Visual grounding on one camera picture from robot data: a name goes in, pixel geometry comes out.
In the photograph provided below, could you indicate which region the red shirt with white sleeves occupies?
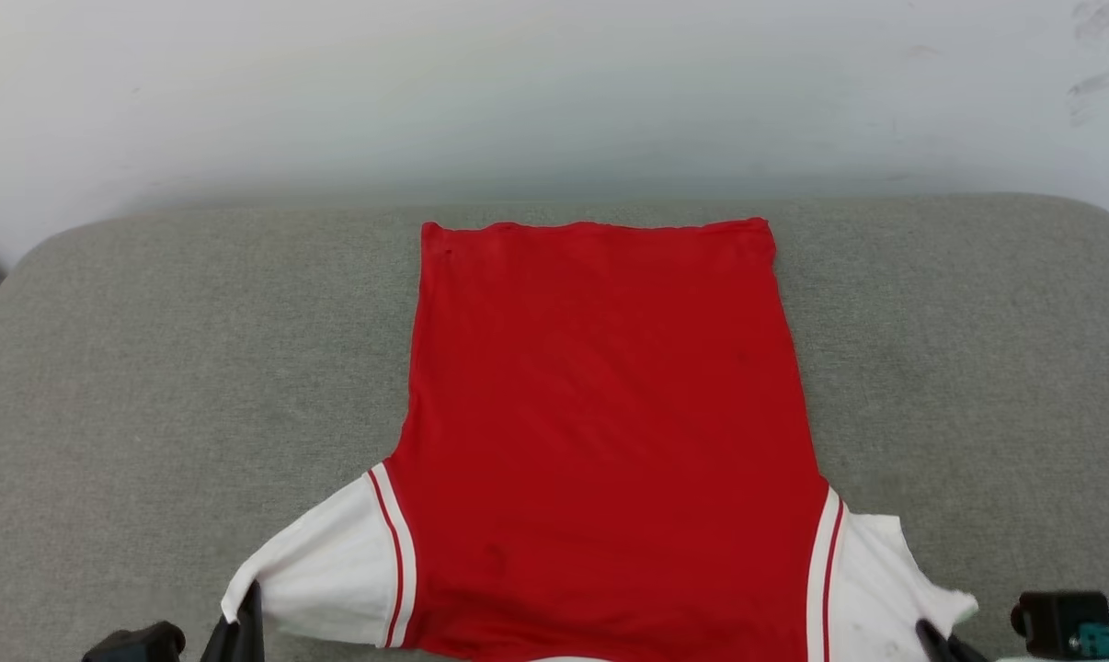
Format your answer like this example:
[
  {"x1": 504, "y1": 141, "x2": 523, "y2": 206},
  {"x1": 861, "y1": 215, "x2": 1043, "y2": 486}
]
[{"x1": 221, "y1": 217, "x2": 980, "y2": 662}]

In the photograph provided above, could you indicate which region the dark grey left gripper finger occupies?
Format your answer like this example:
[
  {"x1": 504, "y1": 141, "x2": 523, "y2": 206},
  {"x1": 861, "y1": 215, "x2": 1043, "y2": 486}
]
[
  {"x1": 235, "y1": 580, "x2": 265, "y2": 662},
  {"x1": 200, "y1": 617, "x2": 235, "y2": 662}
]

